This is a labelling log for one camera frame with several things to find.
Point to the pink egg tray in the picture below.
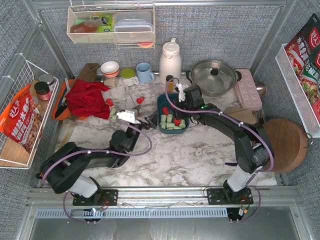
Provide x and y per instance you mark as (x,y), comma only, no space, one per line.
(246,92)

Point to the black knife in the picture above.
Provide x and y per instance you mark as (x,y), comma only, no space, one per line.
(60,110)

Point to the red cloth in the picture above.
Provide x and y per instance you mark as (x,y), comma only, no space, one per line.
(85,99)

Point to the orange juice bottle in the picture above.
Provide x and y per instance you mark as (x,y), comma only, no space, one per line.
(169,83)

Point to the green drink bottle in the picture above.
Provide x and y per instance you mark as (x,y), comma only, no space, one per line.
(107,22)

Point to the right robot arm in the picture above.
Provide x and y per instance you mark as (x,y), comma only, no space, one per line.
(253,149)

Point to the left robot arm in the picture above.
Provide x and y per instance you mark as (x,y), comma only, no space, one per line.
(64,169)

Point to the white mesh rack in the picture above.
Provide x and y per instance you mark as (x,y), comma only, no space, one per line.
(302,104)

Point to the teal storage basket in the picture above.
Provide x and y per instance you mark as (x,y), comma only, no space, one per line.
(162,102)

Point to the steel pot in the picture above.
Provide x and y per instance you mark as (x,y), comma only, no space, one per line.
(214,78)

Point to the olive brown cloth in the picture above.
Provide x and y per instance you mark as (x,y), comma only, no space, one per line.
(89,72)

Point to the blue mug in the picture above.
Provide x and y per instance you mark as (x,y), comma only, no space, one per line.
(144,73)

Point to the clear plastic food box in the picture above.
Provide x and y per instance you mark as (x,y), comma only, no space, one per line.
(133,26)

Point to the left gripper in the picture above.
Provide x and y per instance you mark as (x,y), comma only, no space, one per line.
(140,122)

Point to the clear wall shelf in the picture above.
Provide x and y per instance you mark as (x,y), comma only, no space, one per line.
(81,29)

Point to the white thermos jug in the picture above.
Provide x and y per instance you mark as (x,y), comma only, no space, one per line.
(170,62)

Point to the orange tray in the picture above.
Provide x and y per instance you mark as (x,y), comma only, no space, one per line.
(61,100)

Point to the brown cardboard sheet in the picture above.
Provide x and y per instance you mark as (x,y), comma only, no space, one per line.
(241,114)

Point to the round wooden board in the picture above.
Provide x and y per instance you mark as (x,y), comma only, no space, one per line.
(289,143)

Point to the white wire basket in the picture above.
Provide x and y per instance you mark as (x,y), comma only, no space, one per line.
(12,154)

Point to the dark lid jar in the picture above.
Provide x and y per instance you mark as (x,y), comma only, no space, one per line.
(43,91)

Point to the white orange bowl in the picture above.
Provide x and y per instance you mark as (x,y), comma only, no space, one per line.
(110,69)

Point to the red snack bag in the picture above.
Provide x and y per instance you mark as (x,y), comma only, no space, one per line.
(19,121)

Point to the metal lid jar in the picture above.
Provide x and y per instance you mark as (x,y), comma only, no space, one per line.
(49,79)

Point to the green lidded cup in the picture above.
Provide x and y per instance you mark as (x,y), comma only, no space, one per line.
(129,77)

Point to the red seasoning packet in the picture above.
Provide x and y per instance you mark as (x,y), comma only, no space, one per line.
(303,52)

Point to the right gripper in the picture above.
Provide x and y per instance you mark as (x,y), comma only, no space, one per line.
(178,105)

